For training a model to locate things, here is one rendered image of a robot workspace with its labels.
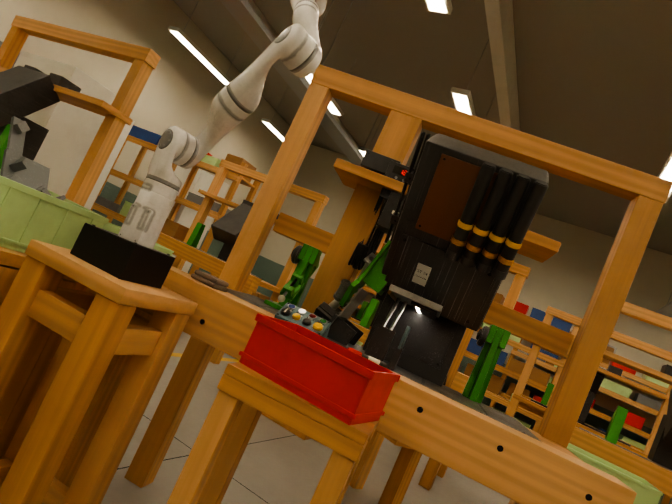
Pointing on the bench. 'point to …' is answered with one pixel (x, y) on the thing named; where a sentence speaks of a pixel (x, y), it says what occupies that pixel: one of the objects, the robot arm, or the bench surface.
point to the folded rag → (210, 280)
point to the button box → (302, 320)
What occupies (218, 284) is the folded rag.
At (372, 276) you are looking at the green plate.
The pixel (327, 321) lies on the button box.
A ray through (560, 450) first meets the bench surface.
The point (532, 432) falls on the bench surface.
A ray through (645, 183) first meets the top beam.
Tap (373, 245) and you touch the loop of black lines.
